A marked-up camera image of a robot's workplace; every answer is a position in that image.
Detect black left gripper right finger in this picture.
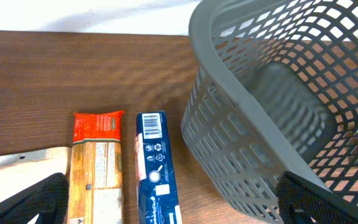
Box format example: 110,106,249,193
276,171,358,224

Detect blue tissue box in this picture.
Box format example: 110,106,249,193
135,111,183,224

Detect orange pasta packet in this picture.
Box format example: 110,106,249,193
67,110,124,224

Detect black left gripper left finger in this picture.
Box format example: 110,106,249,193
0,173,69,224

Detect grey plastic lattice basket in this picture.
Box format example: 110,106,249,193
181,0,358,223

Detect beige paper bag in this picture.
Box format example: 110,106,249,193
0,147,71,202

